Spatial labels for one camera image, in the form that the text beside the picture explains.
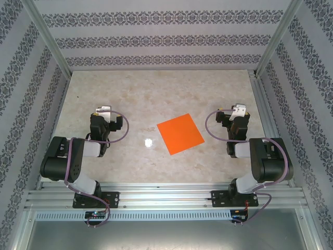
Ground aluminium mounting rail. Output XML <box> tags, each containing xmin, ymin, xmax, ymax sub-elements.
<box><xmin>24</xmin><ymin>182</ymin><xmax>309</xmax><ymax>210</ymax></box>

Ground circuit board with green light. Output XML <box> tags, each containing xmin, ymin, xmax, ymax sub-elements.
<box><xmin>85</xmin><ymin>210</ymin><xmax>106</xmax><ymax>219</ymax></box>

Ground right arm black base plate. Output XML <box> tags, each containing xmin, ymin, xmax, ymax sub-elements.
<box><xmin>211</xmin><ymin>190</ymin><xmax>260</xmax><ymax>208</ymax></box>

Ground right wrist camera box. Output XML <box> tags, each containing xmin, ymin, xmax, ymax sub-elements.
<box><xmin>230</xmin><ymin>103</ymin><xmax>247</xmax><ymax>121</ymax></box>

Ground orange square paper sheet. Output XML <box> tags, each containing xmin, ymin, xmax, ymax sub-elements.
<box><xmin>156</xmin><ymin>113</ymin><xmax>206</xmax><ymax>156</ymax></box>

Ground grey metal panel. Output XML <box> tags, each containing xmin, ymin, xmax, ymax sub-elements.
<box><xmin>25</xmin><ymin>220</ymin><xmax>309</xmax><ymax>250</ymax></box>

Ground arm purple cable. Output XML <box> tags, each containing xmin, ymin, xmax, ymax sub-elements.
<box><xmin>204</xmin><ymin>108</ymin><xmax>290</xmax><ymax>226</ymax></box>
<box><xmin>63</xmin><ymin>109</ymin><xmax>130</xmax><ymax>229</ymax></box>

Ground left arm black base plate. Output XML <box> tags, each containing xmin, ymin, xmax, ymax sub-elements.
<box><xmin>72</xmin><ymin>191</ymin><xmax>120</xmax><ymax>209</ymax></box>

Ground slotted grey cable duct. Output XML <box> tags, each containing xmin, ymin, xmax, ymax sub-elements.
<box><xmin>35</xmin><ymin>210</ymin><xmax>248</xmax><ymax>221</ymax></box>

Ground aluminium frame post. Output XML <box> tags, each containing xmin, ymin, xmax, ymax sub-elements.
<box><xmin>254</xmin><ymin>0</ymin><xmax>305</xmax><ymax>78</ymax></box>
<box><xmin>20</xmin><ymin>0</ymin><xmax>73</xmax><ymax>77</ymax></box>

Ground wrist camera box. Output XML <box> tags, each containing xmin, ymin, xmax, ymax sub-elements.
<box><xmin>230</xmin><ymin>103</ymin><xmax>247</xmax><ymax>121</ymax></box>
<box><xmin>95</xmin><ymin>105</ymin><xmax>114</xmax><ymax>122</ymax></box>

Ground aluminium side rail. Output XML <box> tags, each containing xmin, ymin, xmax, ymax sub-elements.
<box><xmin>248</xmin><ymin>69</ymin><xmax>297</xmax><ymax>188</ymax></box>

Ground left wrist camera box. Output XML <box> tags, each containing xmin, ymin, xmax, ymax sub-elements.
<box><xmin>95</xmin><ymin>105</ymin><xmax>114</xmax><ymax>122</ymax></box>

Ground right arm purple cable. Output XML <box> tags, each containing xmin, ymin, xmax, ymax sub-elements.
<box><xmin>204</xmin><ymin>108</ymin><xmax>290</xmax><ymax>226</ymax></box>

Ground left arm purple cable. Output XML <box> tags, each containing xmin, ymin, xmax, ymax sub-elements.
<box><xmin>63</xmin><ymin>109</ymin><xmax>130</xmax><ymax>229</ymax></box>

